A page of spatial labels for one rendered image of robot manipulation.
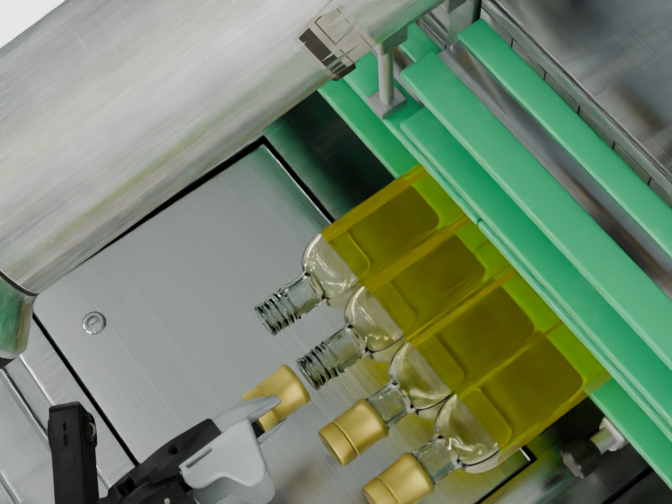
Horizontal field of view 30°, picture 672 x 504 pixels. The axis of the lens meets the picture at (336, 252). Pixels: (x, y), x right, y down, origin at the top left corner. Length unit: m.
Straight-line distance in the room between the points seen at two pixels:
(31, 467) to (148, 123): 0.71
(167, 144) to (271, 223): 0.72
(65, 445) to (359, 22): 0.57
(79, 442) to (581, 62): 0.47
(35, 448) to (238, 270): 0.24
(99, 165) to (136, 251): 0.73
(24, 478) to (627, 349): 0.53
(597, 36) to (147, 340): 0.49
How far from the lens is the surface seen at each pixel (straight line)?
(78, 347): 1.17
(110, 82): 0.46
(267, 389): 0.97
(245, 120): 0.48
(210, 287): 1.17
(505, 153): 0.92
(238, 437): 0.95
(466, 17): 1.01
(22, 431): 1.16
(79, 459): 0.98
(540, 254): 0.97
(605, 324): 0.95
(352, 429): 0.96
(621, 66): 0.95
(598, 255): 0.89
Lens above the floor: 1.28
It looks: 13 degrees down
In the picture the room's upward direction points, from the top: 125 degrees counter-clockwise
